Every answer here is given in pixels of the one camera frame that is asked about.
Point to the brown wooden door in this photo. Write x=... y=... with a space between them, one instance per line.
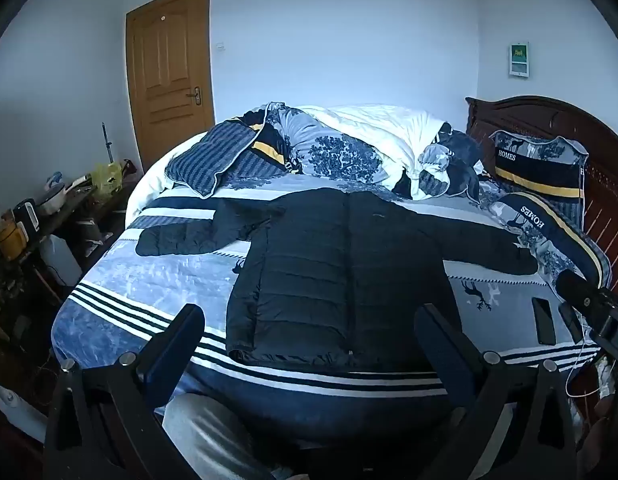
x=169 y=60

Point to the white plastic appliance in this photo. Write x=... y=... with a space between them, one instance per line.
x=14 y=410

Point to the person's grey trouser leg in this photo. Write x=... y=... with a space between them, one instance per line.
x=214 y=435

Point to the black smartphone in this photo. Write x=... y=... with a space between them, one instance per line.
x=544 y=321
x=570 y=322

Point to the black white small appliance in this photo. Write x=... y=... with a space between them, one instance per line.
x=26 y=217

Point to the thin dark tripod stick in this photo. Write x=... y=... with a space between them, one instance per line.
x=107 y=142

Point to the yellow plastic bag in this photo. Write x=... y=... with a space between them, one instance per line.
x=108 y=177

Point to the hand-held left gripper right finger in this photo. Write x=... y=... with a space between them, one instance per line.
x=441 y=355

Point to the dark wooden side table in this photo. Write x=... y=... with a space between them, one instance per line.
x=59 y=222

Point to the blue striped pillow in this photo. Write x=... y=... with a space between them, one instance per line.
x=209 y=160

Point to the dark wooden headboard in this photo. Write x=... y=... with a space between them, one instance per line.
x=604 y=200

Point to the translucent water jug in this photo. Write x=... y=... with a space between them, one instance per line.
x=61 y=262

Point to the upright printed yellow-band pillow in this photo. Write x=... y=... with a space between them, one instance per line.
x=534 y=165

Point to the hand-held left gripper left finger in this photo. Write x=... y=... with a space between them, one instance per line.
x=165 y=357

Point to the flat printed yellow-band pillow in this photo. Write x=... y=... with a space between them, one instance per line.
x=549 y=230

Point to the yellow jar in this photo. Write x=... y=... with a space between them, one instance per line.
x=11 y=242

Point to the black puffer jacket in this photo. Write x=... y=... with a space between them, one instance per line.
x=339 y=270

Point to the white green wall panel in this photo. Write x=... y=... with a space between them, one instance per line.
x=518 y=60

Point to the printed blue white duvet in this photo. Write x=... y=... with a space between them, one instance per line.
x=339 y=150

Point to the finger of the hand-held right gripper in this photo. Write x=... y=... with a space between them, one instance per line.
x=579 y=292

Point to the white cooking pot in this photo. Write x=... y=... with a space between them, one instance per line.
x=51 y=200

